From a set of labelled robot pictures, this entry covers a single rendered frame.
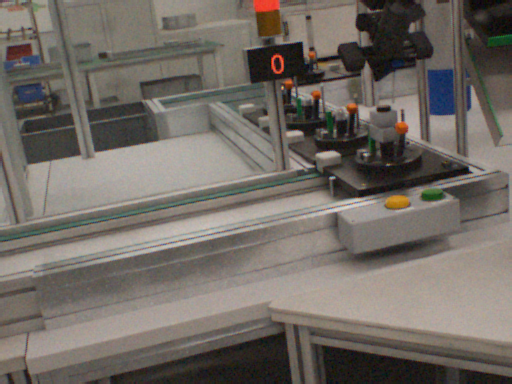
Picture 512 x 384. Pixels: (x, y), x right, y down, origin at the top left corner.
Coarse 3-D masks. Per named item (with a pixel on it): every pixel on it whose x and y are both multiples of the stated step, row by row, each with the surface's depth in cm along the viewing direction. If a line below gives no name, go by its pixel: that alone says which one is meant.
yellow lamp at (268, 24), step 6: (258, 12) 137; (264, 12) 136; (270, 12) 136; (276, 12) 137; (258, 18) 137; (264, 18) 136; (270, 18) 136; (276, 18) 137; (258, 24) 138; (264, 24) 137; (270, 24) 137; (276, 24) 137; (258, 30) 139; (264, 30) 137; (270, 30) 137; (276, 30) 137
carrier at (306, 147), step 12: (336, 120) 164; (288, 132) 173; (300, 132) 171; (324, 132) 161; (336, 132) 165; (360, 132) 163; (288, 144) 170; (300, 144) 168; (312, 144) 166; (324, 144) 161; (336, 144) 159; (348, 144) 159; (360, 144) 160; (312, 156) 155
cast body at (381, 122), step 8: (376, 112) 138; (384, 112) 137; (392, 112) 137; (376, 120) 138; (384, 120) 137; (392, 120) 137; (376, 128) 139; (384, 128) 137; (392, 128) 137; (376, 136) 139; (384, 136) 137; (392, 136) 137
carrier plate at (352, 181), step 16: (352, 160) 148; (432, 160) 141; (448, 160) 140; (336, 176) 139; (352, 176) 137; (368, 176) 136; (384, 176) 134; (400, 176) 133; (416, 176) 132; (432, 176) 132; (448, 176) 133; (352, 192) 131; (368, 192) 129
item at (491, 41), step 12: (468, 0) 140; (480, 0) 148; (492, 0) 147; (504, 0) 147; (468, 12) 140; (480, 12) 144; (492, 12) 144; (504, 12) 143; (480, 24) 140; (492, 24) 140; (504, 24) 140; (480, 36) 136; (492, 36) 137; (504, 36) 132
